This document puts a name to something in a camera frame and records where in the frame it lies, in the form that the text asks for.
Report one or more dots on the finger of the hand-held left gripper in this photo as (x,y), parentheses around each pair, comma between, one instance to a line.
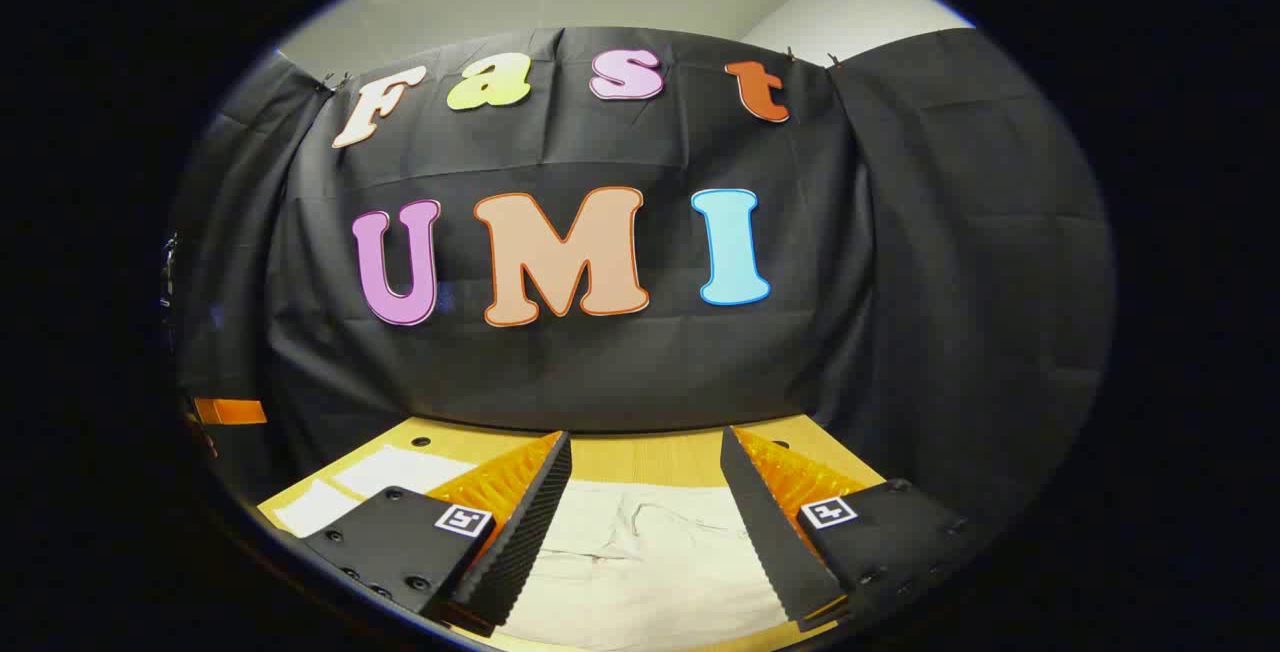
(230,411)

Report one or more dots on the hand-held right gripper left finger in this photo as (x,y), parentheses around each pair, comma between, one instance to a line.
(520,542)

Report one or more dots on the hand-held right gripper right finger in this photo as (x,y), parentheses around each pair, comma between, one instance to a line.
(770,532)

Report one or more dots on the white jeans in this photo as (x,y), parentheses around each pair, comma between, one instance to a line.
(650,572)

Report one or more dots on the black backdrop cloth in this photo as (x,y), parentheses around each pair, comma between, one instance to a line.
(640,372)

